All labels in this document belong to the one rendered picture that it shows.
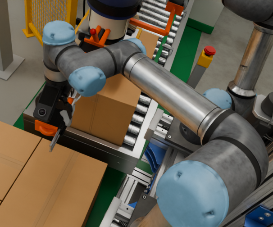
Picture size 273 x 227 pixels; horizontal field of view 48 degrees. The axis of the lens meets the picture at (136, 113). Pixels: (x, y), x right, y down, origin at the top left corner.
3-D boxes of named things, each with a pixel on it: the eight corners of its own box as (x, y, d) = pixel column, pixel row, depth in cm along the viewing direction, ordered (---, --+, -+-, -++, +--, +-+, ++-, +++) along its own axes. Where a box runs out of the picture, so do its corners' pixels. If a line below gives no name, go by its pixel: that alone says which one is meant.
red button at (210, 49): (202, 48, 182) (206, 43, 179) (214, 52, 182) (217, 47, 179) (201, 55, 177) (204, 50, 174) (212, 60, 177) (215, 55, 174)
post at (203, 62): (155, 138, 259) (203, 48, 182) (163, 142, 259) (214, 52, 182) (153, 145, 255) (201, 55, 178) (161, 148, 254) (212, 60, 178)
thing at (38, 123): (46, 110, 104) (46, 101, 100) (66, 118, 104) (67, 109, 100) (34, 129, 99) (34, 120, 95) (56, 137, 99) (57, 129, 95)
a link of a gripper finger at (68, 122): (82, 116, 102) (74, 96, 95) (75, 129, 98) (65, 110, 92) (74, 115, 103) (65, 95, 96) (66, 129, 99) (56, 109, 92)
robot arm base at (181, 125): (214, 125, 142) (224, 113, 134) (207, 151, 132) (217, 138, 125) (184, 111, 143) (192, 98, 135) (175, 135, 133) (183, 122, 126)
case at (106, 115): (89, 61, 217) (97, 13, 187) (143, 80, 219) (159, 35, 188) (55, 126, 179) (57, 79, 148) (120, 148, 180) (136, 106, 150)
